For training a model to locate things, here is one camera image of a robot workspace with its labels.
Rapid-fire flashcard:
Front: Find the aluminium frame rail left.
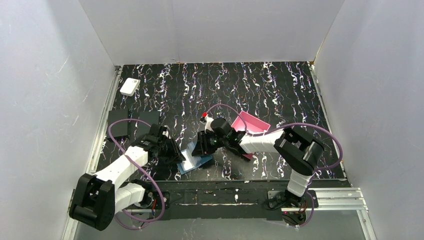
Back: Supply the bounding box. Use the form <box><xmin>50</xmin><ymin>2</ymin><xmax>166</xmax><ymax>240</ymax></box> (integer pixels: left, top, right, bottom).
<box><xmin>81</xmin><ymin>65</ymin><xmax>123</xmax><ymax>174</ymax></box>

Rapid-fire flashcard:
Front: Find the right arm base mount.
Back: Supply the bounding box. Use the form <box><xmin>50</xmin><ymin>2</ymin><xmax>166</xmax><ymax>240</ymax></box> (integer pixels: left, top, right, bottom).
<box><xmin>263</xmin><ymin>189</ymin><xmax>319</xmax><ymax>229</ymax></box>

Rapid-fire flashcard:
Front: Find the aluminium frame rail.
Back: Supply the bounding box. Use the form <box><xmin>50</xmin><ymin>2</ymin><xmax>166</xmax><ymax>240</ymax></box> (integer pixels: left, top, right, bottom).
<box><xmin>70</xmin><ymin>187</ymin><xmax>379</xmax><ymax>240</ymax></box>
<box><xmin>81</xmin><ymin>65</ymin><xmax>123</xmax><ymax>174</ymax></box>

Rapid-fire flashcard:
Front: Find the white small device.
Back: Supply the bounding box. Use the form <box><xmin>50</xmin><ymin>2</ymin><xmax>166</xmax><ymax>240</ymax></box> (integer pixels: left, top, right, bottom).
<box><xmin>119</xmin><ymin>77</ymin><xmax>141</xmax><ymax>97</ymax></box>

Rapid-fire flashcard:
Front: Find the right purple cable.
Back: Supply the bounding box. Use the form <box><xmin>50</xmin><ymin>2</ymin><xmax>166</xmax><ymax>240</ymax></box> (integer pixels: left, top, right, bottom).
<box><xmin>205</xmin><ymin>103</ymin><xmax>344</xmax><ymax>227</ymax></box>

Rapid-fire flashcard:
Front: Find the pink plastic box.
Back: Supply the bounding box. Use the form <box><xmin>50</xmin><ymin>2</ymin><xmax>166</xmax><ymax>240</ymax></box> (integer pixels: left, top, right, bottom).
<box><xmin>231</xmin><ymin>111</ymin><xmax>271</xmax><ymax>161</ymax></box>

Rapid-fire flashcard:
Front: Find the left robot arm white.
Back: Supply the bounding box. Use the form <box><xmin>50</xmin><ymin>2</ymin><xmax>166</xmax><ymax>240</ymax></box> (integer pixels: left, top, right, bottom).
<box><xmin>69</xmin><ymin>124</ymin><xmax>185</xmax><ymax>231</ymax></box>

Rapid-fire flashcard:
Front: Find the black box far left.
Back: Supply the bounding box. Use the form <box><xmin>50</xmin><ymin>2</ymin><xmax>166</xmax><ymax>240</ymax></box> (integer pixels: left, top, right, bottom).
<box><xmin>106</xmin><ymin>108</ymin><xmax>130</xmax><ymax>142</ymax></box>

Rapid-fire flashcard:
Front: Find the blue card holder wallet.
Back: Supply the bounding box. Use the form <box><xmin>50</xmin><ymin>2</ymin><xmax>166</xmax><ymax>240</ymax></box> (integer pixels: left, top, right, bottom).
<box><xmin>177</xmin><ymin>142</ymin><xmax>213</xmax><ymax>175</ymax></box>

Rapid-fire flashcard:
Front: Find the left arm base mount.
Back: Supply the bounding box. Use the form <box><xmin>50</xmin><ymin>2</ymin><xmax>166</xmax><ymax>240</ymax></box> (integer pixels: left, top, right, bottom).
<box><xmin>130</xmin><ymin>191</ymin><xmax>170</xmax><ymax>229</ymax></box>

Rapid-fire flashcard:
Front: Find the aluminium frame rail front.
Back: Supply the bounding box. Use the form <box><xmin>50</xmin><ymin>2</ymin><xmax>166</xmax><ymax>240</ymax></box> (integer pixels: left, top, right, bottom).
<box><xmin>70</xmin><ymin>187</ymin><xmax>379</xmax><ymax>240</ymax></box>

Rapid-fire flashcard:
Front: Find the black box near left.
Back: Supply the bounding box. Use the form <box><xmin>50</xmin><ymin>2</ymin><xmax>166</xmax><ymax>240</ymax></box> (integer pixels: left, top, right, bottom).
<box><xmin>135</xmin><ymin>111</ymin><xmax>160</xmax><ymax>138</ymax></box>

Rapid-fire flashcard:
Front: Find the black box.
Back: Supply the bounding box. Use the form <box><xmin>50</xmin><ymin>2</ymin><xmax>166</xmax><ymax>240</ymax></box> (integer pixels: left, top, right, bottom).
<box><xmin>106</xmin><ymin>108</ymin><xmax>130</xmax><ymax>142</ymax></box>
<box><xmin>135</xmin><ymin>111</ymin><xmax>160</xmax><ymax>138</ymax></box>

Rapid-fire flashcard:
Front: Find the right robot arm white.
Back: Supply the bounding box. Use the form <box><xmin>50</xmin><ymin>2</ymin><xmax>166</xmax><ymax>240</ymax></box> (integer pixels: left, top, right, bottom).
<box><xmin>191</xmin><ymin>116</ymin><xmax>324</xmax><ymax>198</ymax></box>

